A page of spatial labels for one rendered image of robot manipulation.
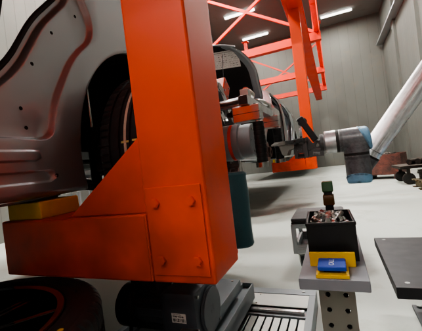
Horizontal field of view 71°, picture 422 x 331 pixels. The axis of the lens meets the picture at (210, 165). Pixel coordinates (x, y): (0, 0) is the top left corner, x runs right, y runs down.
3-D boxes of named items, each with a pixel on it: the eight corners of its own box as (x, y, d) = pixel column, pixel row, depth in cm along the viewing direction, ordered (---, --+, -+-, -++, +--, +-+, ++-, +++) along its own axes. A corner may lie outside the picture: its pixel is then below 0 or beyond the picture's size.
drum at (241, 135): (212, 163, 128) (209, 131, 128) (261, 157, 120) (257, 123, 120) (199, 165, 115) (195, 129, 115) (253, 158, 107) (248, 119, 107)
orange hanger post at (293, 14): (274, 172, 491) (256, 24, 490) (317, 167, 465) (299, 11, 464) (272, 173, 477) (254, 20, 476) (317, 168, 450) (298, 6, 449)
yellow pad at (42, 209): (50, 212, 102) (48, 198, 102) (80, 209, 97) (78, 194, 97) (8, 220, 89) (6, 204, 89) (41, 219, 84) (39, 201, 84)
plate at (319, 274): (317, 266, 85) (317, 263, 85) (348, 267, 82) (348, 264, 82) (316, 278, 77) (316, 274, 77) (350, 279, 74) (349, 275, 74)
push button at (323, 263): (319, 265, 84) (318, 257, 84) (346, 265, 81) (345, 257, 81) (317, 274, 78) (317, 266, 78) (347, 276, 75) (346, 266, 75)
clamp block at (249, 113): (237, 124, 101) (235, 108, 101) (264, 119, 97) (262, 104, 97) (233, 123, 96) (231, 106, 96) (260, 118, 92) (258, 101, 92)
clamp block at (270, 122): (260, 130, 132) (258, 118, 132) (281, 127, 129) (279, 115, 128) (257, 129, 127) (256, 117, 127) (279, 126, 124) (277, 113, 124)
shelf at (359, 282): (310, 242, 118) (310, 234, 118) (358, 242, 112) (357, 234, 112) (299, 289, 79) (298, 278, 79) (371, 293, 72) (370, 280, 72)
